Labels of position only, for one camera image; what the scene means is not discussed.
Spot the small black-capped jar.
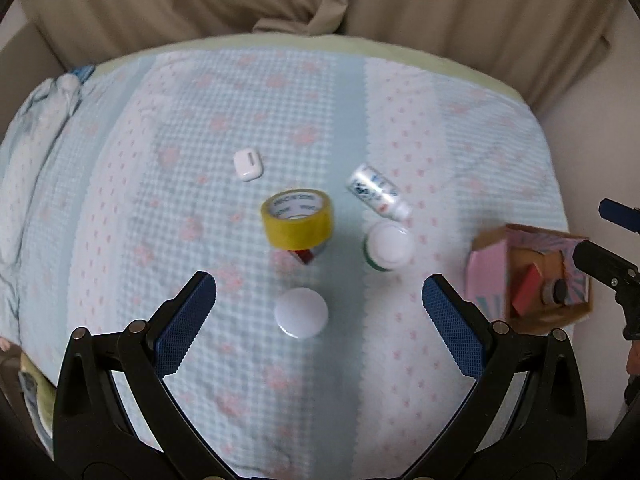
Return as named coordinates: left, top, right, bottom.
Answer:
left=542, top=280, right=568, bottom=306

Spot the yellow tape roll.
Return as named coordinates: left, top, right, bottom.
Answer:
left=261, top=188, right=335, bottom=251

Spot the light blue checked blanket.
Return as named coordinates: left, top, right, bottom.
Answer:
left=0, top=49, right=572, bottom=480

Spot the small red and white item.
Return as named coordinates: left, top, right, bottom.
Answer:
left=291, top=246, right=327, bottom=266

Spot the pale green mattress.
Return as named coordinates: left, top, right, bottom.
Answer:
left=92, top=33, right=537, bottom=111

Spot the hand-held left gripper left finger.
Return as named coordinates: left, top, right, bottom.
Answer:
left=53, top=270, right=236, bottom=480

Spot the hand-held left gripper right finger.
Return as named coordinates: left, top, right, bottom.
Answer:
left=405, top=273, right=587, bottom=480

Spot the white jar with green label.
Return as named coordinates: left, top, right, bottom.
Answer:
left=362, top=223, right=417, bottom=272

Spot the red block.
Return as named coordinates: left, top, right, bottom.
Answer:
left=509, top=264, right=547, bottom=319

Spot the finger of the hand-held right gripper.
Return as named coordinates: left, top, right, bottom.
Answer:
left=572, top=239, right=640, bottom=288
left=598, top=198, right=640, bottom=234

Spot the small white printed bottle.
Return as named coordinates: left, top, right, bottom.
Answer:
left=348, top=163, right=413, bottom=221

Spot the white earbud case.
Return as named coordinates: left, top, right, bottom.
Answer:
left=233, top=147, right=264, bottom=182

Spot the pink cardboard box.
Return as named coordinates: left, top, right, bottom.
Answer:
left=464, top=224, right=593, bottom=335

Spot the white round lid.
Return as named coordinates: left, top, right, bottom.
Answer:
left=274, top=287, right=329, bottom=339

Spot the yellowish printed item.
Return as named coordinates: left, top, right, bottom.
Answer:
left=18, top=352, right=57, bottom=453

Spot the blue and white crumpled cloth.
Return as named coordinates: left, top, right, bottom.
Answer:
left=0, top=64, right=97, bottom=321

